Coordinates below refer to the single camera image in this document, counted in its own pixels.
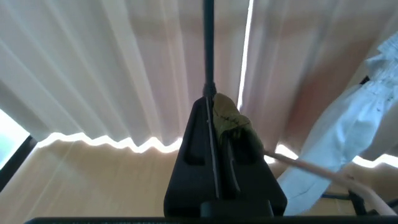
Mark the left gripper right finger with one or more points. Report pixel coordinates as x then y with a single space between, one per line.
255 183

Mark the pink clothes hanger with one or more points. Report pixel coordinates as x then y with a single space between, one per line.
311 167

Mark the pale grey shorts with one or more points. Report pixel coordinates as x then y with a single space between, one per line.
342 133

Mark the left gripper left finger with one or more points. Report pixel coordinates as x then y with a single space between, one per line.
192 177

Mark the green garment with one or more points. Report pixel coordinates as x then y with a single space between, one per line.
227 115

